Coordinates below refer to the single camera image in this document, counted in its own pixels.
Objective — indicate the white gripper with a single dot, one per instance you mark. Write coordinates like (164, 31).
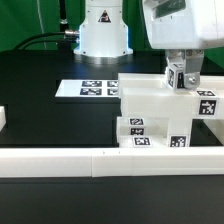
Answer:
(185, 24)

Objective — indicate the white tagged cube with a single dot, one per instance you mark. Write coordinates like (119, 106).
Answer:
(175, 76)

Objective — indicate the white chair back frame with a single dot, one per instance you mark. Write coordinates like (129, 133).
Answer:
(146, 95)

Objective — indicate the white chair seat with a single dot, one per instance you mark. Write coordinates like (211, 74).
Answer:
(176, 131)

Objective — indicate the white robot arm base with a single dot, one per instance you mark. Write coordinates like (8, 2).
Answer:
(103, 35)

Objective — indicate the white tag plate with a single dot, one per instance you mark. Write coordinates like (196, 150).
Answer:
(87, 88)

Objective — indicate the white U-shaped fence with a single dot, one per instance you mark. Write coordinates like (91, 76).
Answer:
(135, 160)

